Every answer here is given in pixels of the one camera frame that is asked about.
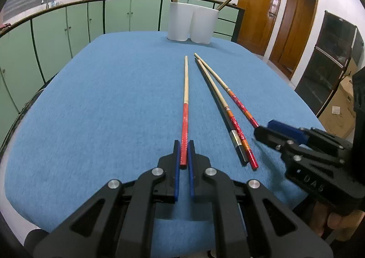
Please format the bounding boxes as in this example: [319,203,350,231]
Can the closed wooden door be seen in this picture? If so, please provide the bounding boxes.
[237,0,281,56]

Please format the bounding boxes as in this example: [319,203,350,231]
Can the red and beige chopstick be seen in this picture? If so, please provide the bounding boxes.
[180,56,189,169]

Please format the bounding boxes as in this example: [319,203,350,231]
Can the white double utensil holder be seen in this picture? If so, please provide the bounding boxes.
[167,2,220,45]

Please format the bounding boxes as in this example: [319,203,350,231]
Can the person's right hand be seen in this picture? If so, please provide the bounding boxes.
[309,202,364,241]

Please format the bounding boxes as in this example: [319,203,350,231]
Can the black glass cabinet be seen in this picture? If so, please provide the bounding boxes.
[295,11,364,116]

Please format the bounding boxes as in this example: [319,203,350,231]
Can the green lower kitchen cabinets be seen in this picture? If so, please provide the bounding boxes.
[0,0,246,148]

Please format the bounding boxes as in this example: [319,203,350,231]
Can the blue tablecloth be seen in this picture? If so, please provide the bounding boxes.
[4,32,321,232]

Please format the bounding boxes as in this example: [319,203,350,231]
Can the open wooden door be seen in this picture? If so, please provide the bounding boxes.
[269,0,319,79]

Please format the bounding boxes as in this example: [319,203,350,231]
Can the orange red patterned chopstick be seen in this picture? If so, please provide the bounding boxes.
[194,53,259,128]

